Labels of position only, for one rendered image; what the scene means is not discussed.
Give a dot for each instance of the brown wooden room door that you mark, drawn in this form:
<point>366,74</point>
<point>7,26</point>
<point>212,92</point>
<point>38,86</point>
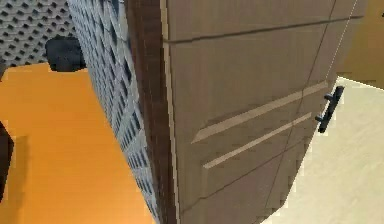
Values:
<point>240,100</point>

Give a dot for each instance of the black rounded block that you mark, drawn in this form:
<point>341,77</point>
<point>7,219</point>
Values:
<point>65,53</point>

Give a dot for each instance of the dark brown furniture piece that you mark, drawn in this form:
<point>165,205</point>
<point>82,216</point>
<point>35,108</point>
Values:
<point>4,156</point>

